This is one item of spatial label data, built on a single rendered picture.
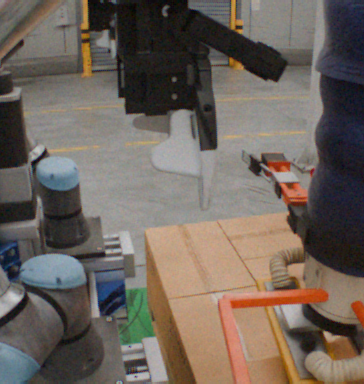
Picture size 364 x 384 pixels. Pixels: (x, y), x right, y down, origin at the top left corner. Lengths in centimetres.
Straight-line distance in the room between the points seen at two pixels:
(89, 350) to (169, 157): 57
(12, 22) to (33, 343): 47
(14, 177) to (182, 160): 61
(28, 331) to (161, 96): 44
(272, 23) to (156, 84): 1102
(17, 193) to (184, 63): 64
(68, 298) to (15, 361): 16
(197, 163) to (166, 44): 11
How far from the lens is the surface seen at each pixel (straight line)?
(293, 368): 85
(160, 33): 42
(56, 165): 125
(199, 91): 39
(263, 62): 45
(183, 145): 40
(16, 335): 70
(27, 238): 100
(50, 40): 1042
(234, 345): 70
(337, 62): 68
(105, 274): 135
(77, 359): 88
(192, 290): 190
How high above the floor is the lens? 171
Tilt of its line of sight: 26 degrees down
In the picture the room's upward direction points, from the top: straight up
